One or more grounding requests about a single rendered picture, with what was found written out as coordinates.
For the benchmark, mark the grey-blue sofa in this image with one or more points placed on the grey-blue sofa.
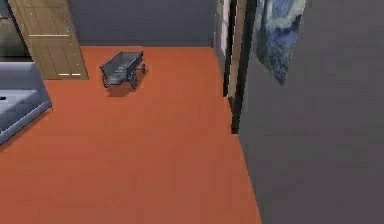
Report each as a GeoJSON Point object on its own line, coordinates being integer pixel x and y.
{"type": "Point", "coordinates": [20, 96]}

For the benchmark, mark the blue swirl wall painting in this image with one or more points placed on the blue swirl wall painting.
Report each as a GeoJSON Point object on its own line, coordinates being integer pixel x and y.
{"type": "Point", "coordinates": [276, 36]}

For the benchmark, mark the black framed doorway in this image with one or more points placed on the black framed doorway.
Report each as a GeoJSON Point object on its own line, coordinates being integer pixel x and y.
{"type": "Point", "coordinates": [237, 66]}

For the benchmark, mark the brown wooden room door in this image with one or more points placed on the brown wooden room door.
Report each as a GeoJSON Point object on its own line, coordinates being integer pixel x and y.
{"type": "Point", "coordinates": [50, 40]}

